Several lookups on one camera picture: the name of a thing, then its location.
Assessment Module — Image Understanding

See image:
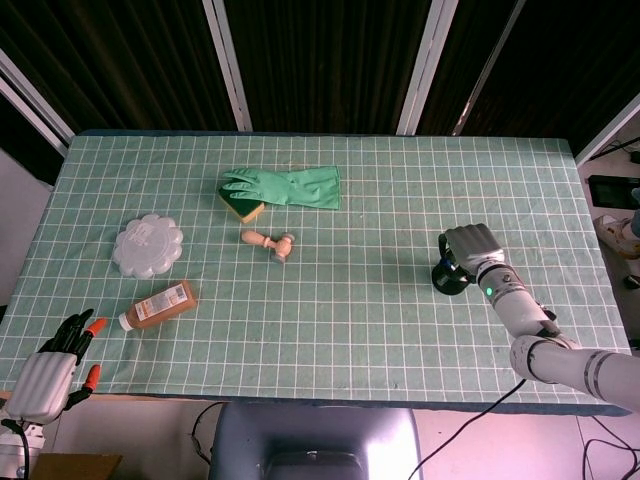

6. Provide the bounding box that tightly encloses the white aluminium frame post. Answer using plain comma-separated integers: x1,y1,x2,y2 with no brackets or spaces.
0,48,77,157
201,0,253,133
451,0,527,137
574,94,640,166
395,0,459,136

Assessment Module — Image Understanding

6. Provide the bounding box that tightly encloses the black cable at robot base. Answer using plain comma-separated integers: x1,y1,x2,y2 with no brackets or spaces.
191,401,227,467

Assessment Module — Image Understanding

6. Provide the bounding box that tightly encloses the black pen cup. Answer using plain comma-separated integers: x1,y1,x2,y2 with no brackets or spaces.
431,249,475,296

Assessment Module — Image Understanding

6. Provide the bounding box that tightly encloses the white sneaker with yellow sole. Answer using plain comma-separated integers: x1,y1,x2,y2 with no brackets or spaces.
598,214,640,260

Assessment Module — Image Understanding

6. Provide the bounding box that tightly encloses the brown cardboard box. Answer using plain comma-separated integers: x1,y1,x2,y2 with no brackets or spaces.
29,453,124,480

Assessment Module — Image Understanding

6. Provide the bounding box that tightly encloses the grey robot torso base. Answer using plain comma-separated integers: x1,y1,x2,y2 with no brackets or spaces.
208,402,424,480

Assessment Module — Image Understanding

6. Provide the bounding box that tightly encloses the green rubber glove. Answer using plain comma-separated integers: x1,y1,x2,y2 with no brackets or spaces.
221,165,342,210

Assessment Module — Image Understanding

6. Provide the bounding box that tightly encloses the clear flower shaped plastic box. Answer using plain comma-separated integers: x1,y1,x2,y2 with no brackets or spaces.
111,213,184,279

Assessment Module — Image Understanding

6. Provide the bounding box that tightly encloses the wooden toy hammer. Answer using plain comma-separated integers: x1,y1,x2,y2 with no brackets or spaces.
241,228,296,265

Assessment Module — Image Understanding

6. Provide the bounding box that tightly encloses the brown liquid plastic bottle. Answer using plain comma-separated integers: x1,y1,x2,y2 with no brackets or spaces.
118,280,199,333

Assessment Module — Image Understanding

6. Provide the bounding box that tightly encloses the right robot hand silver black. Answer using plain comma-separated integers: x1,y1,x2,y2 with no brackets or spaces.
438,223,506,282

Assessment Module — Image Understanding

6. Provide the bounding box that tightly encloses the black curtain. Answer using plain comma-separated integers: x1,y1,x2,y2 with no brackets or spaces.
0,0,640,187

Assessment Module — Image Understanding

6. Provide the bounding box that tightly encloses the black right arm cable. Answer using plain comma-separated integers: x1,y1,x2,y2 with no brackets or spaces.
407,377,640,480

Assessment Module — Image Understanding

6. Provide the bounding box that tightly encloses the yellow green scrub sponge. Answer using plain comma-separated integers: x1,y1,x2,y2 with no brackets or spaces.
216,187,266,225

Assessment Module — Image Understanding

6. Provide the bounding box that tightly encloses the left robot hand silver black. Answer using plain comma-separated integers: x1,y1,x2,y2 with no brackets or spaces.
6,308,109,425

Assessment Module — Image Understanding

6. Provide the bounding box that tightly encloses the black flat device on floor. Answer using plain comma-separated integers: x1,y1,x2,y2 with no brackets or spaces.
587,173,640,207

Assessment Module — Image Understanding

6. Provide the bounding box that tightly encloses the green checked tablecloth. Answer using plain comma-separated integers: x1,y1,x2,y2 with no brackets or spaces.
0,130,640,417

